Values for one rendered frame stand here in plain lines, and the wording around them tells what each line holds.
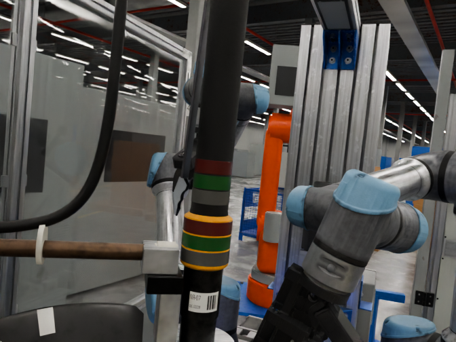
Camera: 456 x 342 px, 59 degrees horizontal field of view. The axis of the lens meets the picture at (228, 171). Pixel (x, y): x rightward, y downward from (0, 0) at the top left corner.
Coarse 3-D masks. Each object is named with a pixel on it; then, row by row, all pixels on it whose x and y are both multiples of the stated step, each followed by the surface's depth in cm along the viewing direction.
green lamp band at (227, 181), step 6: (198, 174) 34; (198, 180) 34; (204, 180) 34; (210, 180) 34; (216, 180) 34; (222, 180) 34; (228, 180) 35; (198, 186) 34; (204, 186) 34; (210, 186) 34; (216, 186) 34; (222, 186) 34; (228, 186) 35
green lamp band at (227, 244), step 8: (184, 232) 35; (184, 240) 35; (192, 240) 34; (200, 240) 34; (208, 240) 34; (216, 240) 34; (224, 240) 34; (192, 248) 34; (200, 248) 34; (208, 248) 34; (216, 248) 34; (224, 248) 35
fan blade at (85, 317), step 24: (24, 312) 46; (72, 312) 48; (96, 312) 49; (120, 312) 51; (0, 336) 44; (24, 336) 45; (48, 336) 45; (72, 336) 46; (96, 336) 47; (120, 336) 48
